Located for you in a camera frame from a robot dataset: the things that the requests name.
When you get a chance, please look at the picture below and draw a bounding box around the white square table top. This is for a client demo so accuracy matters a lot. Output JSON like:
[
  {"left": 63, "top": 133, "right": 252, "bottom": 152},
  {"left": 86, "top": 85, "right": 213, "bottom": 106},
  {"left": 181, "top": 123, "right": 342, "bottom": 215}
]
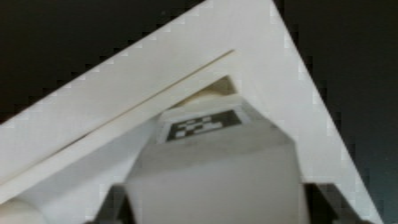
[{"left": 0, "top": 49, "right": 245, "bottom": 224}]

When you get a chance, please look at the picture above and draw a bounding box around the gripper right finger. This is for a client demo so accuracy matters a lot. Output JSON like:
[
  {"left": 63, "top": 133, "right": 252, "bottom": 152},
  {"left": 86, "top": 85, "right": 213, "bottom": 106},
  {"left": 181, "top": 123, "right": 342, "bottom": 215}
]
[{"left": 303, "top": 183, "right": 374, "bottom": 224}]

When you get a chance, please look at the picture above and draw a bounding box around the white U-shaped obstacle fence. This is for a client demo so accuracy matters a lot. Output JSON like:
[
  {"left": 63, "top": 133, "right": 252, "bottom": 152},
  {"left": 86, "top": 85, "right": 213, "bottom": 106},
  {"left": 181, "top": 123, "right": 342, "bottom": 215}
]
[{"left": 0, "top": 0, "right": 387, "bottom": 224}]

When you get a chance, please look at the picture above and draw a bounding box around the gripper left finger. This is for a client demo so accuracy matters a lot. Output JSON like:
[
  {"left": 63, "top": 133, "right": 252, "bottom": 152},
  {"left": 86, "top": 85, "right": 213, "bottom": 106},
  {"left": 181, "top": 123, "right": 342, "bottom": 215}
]
[{"left": 85, "top": 185, "right": 131, "bottom": 224}]

